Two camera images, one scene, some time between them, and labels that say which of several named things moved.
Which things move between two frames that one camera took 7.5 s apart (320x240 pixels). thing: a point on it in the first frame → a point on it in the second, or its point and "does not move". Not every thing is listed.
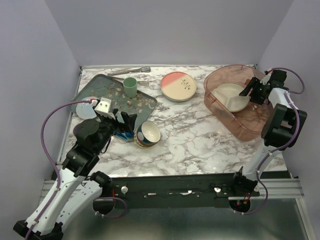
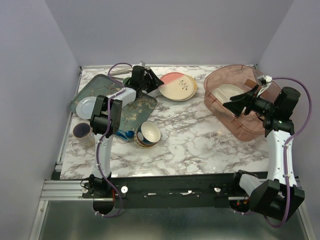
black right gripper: x=254 y=83 → x=252 y=100
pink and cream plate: x=178 y=86 does not move
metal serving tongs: x=145 y=69 does not move
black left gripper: x=129 y=120 → x=155 y=82
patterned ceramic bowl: x=148 y=134 does not move
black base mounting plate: x=205 y=190 does not move
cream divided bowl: x=229 y=94 does not move
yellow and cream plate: x=179 y=95 → x=192 y=95
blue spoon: x=129 y=134 does not move
